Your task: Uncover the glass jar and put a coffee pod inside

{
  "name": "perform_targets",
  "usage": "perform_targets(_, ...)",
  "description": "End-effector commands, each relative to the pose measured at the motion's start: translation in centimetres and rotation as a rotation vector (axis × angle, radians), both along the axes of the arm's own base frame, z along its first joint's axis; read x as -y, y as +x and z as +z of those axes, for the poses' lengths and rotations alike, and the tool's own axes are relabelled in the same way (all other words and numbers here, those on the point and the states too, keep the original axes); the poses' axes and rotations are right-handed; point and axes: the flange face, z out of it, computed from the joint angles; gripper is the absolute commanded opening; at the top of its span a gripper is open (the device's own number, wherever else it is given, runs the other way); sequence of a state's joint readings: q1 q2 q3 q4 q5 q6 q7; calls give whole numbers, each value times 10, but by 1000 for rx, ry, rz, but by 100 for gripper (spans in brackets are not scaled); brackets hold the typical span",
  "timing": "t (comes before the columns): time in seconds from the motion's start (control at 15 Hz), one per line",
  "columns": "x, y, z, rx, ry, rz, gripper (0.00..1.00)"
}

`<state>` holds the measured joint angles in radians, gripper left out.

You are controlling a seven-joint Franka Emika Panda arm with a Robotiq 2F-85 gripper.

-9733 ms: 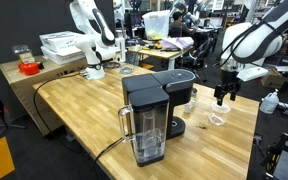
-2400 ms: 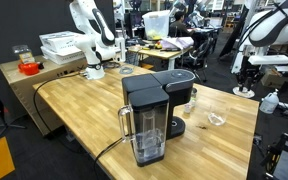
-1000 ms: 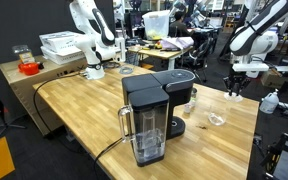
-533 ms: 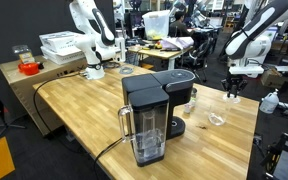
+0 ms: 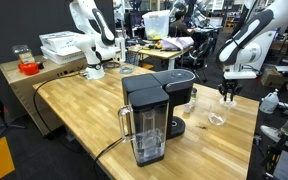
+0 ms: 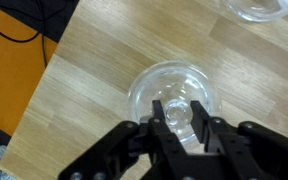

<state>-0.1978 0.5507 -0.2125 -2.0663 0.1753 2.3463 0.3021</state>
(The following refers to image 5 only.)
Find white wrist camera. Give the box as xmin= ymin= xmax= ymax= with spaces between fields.
xmin=223 ymin=70 xmax=257 ymax=80

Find white coffee pod red foil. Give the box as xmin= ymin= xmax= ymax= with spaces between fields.
xmin=183 ymin=103 xmax=192 ymax=118

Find grey coiled cable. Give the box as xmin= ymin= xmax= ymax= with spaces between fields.
xmin=118 ymin=65 xmax=135 ymax=75

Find black office chair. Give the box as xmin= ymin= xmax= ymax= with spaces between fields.
xmin=181 ymin=34 xmax=216 ymax=83

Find seated person black shirt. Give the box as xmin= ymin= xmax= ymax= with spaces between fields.
xmin=168 ymin=10 xmax=194 ymax=38

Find clear plastic storage bin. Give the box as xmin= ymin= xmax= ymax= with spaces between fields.
xmin=141 ymin=9 xmax=172 ymax=41

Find cardboard box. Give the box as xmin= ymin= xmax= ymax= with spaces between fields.
xmin=260 ymin=67 xmax=286 ymax=89

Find long black cable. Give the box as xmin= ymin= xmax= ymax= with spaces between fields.
xmin=32 ymin=70 xmax=86 ymax=138

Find wooden background table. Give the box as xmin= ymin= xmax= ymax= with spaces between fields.
xmin=127 ymin=44 xmax=194 ymax=72

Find black table clamps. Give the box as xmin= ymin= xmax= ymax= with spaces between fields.
xmin=259 ymin=133 xmax=288 ymax=180

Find black tripod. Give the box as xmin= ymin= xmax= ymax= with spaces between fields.
xmin=0 ymin=106 xmax=27 ymax=148

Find black coffee machine cable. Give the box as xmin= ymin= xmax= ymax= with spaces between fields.
xmin=93 ymin=134 xmax=133 ymax=180

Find pink cloth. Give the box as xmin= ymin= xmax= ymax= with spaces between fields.
xmin=159 ymin=35 xmax=195 ymax=51

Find clear glass jar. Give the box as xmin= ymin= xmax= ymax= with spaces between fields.
xmin=207 ymin=103 xmax=229 ymax=127

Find orange plastic bowl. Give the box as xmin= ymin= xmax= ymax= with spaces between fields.
xmin=17 ymin=62 xmax=40 ymax=76

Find clear water tank black lid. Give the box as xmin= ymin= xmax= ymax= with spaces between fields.
xmin=117 ymin=87 xmax=170 ymax=168

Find white plastic bottle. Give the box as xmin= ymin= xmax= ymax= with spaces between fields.
xmin=259 ymin=88 xmax=281 ymax=115

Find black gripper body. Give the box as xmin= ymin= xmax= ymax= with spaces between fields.
xmin=217 ymin=79 xmax=244 ymax=94

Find clear plastic storage jar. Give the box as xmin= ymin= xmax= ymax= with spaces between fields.
xmin=11 ymin=44 xmax=36 ymax=65

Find black coffee machine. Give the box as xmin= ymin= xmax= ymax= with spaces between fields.
xmin=121 ymin=68 xmax=197 ymax=140

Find beige cabinet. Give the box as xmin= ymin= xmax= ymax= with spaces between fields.
xmin=0 ymin=54 xmax=89 ymax=138

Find clear glass jar lid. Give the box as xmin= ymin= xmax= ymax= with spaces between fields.
xmin=218 ymin=97 xmax=237 ymax=112

